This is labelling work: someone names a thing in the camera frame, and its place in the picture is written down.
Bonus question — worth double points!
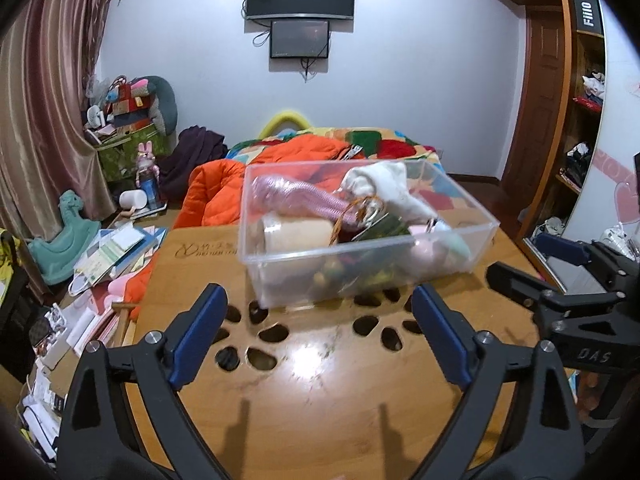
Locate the white cylinder cup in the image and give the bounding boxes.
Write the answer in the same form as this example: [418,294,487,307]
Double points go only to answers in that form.
[119,189,148,211]

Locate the white wardrobe door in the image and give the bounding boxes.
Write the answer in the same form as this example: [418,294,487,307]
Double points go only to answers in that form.
[560,0,640,261]

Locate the clear plastic storage box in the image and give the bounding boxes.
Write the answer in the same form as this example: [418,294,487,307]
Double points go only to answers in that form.
[237,160,501,309]

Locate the dark green card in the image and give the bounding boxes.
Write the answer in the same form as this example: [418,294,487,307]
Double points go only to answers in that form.
[360,215,408,241]

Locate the brown pink curtain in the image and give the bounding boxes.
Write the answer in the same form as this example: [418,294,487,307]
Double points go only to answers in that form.
[0,0,126,241]

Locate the small black wall monitor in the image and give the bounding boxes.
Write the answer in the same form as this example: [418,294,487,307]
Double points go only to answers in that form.
[269,19,332,59]

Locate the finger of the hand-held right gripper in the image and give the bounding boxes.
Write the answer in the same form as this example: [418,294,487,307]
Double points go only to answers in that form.
[486,261,626,316]
[531,232,640,288]

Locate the yellow green pillow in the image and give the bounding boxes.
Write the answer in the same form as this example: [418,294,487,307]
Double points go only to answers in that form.
[257,108,313,141]

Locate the green storage box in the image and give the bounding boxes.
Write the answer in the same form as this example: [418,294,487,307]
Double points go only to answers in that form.
[95,120,171,183]

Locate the wooden wardrobe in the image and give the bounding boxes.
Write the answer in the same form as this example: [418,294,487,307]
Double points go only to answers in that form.
[470,0,608,281]

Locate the grey cushion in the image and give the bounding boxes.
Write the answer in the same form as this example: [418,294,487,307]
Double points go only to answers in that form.
[145,76,178,136]

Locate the white plush toy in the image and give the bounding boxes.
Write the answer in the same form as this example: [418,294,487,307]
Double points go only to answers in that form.
[341,161,436,223]

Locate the wooden desktop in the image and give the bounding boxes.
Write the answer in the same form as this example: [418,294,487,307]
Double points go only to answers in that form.
[117,220,576,480]

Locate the dark purple cloth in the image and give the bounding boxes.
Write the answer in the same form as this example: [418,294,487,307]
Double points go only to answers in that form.
[160,126,226,201]

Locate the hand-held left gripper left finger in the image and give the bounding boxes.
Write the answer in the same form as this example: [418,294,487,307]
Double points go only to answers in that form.
[56,283,229,480]

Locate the pale pink soft object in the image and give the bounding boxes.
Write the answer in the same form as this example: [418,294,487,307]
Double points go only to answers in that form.
[407,232,451,273]

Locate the beige roll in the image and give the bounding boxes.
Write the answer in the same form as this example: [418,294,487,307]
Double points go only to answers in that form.
[262,215,335,253]

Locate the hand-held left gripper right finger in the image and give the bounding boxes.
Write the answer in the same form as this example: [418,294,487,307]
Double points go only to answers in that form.
[411,283,586,480]

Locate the teal rocking horse toy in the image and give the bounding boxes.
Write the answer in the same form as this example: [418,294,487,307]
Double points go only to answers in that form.
[27,190,101,286]

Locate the colourful patchwork blanket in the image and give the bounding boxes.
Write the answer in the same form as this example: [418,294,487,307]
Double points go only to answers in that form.
[227,126,443,166]

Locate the pink bunny bottle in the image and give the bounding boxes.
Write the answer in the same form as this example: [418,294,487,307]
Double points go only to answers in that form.
[135,142,161,206]

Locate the pile of books and papers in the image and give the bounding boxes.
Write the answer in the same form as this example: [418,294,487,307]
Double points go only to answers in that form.
[15,222,168,461]

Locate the orange jacket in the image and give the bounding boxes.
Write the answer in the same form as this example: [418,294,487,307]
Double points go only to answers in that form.
[125,135,351,321]

